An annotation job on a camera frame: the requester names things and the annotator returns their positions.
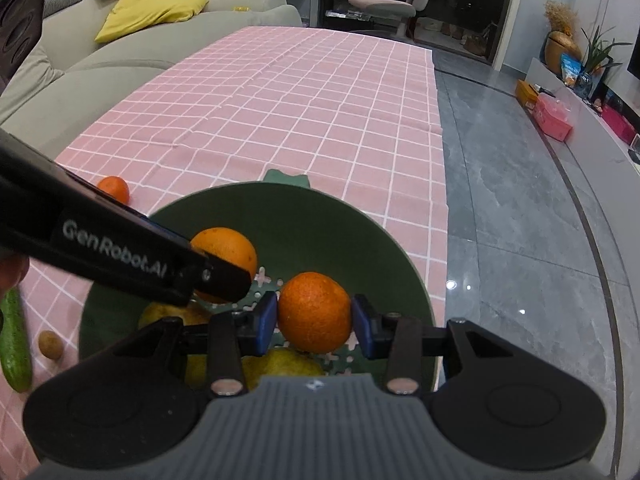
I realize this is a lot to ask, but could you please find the vase with dried flowers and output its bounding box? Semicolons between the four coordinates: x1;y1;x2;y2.
542;0;583;77

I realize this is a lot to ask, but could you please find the small tangerine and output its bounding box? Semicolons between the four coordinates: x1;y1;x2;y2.
96;176;131;207

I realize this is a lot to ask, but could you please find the beige sofa back cushion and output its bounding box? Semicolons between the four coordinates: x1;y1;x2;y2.
0;45;66;126

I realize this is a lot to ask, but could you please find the white tv cabinet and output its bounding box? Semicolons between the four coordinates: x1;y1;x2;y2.
527;57;640;241

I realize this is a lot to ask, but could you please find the green potted plant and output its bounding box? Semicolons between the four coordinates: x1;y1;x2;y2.
580;25;633;78

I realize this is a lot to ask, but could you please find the pink checked tablecloth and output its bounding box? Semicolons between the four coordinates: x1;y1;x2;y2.
0;26;448;480

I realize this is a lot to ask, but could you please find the pink office chair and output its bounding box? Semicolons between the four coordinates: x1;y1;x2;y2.
347;0;435;41

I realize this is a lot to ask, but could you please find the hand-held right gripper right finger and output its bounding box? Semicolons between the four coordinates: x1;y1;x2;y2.
351;294;521;395

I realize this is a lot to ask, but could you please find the orange box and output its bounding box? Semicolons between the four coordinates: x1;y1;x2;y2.
515;79;541;110

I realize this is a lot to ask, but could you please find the beige sofa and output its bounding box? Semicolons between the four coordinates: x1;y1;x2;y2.
0;0;303;148

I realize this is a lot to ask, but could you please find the yellow cushion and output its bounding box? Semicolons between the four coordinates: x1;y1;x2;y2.
94;0;210;44

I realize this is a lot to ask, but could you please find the brown kiwi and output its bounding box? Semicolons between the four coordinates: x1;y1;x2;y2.
38;330;64;361

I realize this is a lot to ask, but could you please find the person's left hand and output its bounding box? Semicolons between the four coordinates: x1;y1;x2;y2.
0;255;30;293

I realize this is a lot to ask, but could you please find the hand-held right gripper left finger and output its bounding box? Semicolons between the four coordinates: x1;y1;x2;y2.
112;292;278;396

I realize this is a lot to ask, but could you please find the green cucumber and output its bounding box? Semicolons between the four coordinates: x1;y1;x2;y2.
0;287;33;393

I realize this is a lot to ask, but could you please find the pink box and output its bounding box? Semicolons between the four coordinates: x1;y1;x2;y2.
531;94;573;142

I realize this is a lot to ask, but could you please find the blue snack bag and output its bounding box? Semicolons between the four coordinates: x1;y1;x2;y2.
560;54;583;86

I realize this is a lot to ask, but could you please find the orange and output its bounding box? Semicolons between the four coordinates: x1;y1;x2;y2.
277;271;352;354
190;227;258;306

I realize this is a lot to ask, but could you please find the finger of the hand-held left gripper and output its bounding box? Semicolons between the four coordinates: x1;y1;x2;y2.
189;253;252;306

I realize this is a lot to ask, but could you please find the magenta box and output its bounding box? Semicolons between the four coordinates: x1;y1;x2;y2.
600;105;639;144

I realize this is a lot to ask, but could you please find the green colander bowl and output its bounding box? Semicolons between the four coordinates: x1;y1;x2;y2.
78;169;435;396

